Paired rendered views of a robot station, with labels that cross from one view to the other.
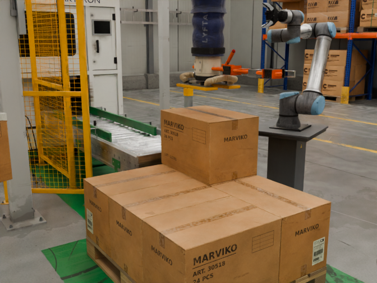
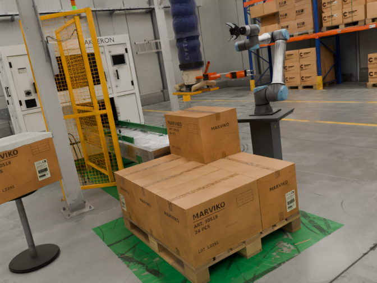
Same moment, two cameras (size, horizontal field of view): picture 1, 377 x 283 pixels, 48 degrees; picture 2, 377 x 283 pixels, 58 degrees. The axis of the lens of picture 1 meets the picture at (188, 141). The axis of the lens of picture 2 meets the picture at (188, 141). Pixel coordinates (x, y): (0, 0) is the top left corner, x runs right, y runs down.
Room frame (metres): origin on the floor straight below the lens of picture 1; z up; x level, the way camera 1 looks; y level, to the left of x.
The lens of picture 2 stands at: (-0.19, -0.18, 1.40)
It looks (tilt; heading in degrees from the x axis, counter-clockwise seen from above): 13 degrees down; 3
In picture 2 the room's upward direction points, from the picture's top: 9 degrees counter-clockwise
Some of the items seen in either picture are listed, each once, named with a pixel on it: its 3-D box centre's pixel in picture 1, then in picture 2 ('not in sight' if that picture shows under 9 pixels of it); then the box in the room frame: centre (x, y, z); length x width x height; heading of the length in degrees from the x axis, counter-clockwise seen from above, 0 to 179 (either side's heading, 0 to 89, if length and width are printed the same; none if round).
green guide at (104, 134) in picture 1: (74, 123); (106, 134); (4.29, 1.17, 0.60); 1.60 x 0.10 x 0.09; 35
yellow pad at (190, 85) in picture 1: (196, 84); (186, 91); (2.84, -0.05, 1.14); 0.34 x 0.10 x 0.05; 35
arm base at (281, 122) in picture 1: (288, 119); (262, 107); (3.34, -0.80, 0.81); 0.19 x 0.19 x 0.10
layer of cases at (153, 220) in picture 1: (197, 219); (200, 190); (2.46, -0.05, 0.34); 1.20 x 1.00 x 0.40; 35
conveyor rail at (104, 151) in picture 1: (82, 140); (113, 145); (3.97, 1.02, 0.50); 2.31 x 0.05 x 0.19; 35
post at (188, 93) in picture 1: (188, 140); (192, 135); (3.95, 0.00, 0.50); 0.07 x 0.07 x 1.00; 35
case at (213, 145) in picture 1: (207, 141); (201, 132); (2.89, -0.13, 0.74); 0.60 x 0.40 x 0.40; 34
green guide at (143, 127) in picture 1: (121, 118); (141, 125); (4.60, 0.73, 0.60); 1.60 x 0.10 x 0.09; 35
